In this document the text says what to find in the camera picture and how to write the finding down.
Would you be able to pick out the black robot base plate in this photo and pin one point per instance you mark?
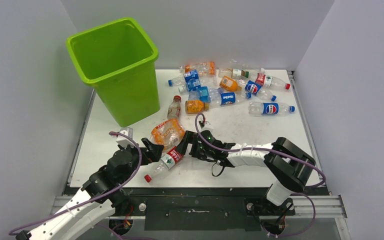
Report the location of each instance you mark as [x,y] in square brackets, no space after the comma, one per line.
[198,209]

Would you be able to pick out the red label bottle rear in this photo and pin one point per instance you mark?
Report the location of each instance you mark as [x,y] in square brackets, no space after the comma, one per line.
[269,81]

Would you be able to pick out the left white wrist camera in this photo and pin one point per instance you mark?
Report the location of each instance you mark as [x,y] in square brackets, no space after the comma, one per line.
[122,140]

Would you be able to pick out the small red-cap bottle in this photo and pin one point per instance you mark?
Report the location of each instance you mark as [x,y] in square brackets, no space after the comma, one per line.
[174,108]

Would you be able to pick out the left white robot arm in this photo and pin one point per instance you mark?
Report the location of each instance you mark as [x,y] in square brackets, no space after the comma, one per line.
[99,196]

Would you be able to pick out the small orange juice bottle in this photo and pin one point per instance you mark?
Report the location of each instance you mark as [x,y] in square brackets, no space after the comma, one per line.
[196,106]

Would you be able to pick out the orange bottle barcode label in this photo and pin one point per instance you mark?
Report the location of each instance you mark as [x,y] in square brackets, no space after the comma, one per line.
[229,84]

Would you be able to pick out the crushed blue label bottle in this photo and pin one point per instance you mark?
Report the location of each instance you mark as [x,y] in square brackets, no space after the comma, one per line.
[205,94]

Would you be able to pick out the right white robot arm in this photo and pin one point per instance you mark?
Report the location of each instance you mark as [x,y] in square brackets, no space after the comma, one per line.
[289,164]

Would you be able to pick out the green-red label bottle rear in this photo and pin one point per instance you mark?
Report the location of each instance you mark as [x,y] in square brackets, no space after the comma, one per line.
[237,73]

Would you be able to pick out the blue label clear bottle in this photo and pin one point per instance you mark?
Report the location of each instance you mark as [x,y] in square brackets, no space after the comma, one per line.
[191,81]

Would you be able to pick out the green plastic bin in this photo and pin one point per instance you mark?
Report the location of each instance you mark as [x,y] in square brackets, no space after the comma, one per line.
[117,59]

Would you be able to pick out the orange label bottle rear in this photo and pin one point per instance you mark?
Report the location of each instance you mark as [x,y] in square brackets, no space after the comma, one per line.
[203,68]

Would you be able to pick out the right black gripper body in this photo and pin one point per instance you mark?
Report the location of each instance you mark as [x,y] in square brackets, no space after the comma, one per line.
[200,152]

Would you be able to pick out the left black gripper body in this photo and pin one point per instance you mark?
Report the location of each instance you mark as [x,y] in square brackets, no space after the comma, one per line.
[135,157]

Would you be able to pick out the crushed orange label bottle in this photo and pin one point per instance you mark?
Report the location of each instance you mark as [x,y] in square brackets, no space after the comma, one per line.
[168,133]

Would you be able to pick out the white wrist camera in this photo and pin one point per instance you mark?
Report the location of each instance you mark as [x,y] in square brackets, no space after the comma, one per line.
[206,126]
[122,140]

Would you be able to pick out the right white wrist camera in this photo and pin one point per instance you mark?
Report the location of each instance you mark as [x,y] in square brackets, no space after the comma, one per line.
[206,126]

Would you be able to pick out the pepsi bottle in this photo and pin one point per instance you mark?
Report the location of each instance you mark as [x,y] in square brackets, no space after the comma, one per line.
[256,90]
[219,98]
[270,109]

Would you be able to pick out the red label clear bottle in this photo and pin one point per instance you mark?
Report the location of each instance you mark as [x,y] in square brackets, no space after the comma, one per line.
[167,161]

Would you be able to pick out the aluminium frame rail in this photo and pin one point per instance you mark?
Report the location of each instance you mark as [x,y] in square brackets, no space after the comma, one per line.
[326,206]

